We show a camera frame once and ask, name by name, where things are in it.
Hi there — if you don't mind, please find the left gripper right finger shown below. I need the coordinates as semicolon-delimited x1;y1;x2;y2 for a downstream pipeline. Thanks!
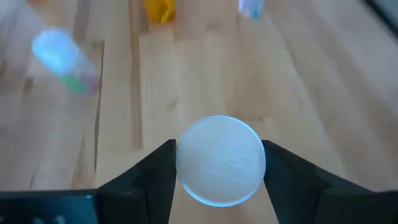
262;139;374;224

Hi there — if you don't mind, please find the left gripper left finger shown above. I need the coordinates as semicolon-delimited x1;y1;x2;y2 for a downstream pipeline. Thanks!
96;139;177;224

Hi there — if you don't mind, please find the orange pill bottle white cap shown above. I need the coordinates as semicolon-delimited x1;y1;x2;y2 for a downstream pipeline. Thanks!
175;114;267;208

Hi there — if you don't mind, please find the clear pill bottle white cap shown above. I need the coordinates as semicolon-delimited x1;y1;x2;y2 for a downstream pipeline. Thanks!
30;27;102;97
238;0;266;19

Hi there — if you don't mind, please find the large orange pill bottle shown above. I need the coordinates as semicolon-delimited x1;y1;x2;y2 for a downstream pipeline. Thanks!
142;0;177;25

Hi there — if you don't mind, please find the black aluminium table frame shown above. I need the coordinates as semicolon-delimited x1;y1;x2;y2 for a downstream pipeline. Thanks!
363;0;398;30

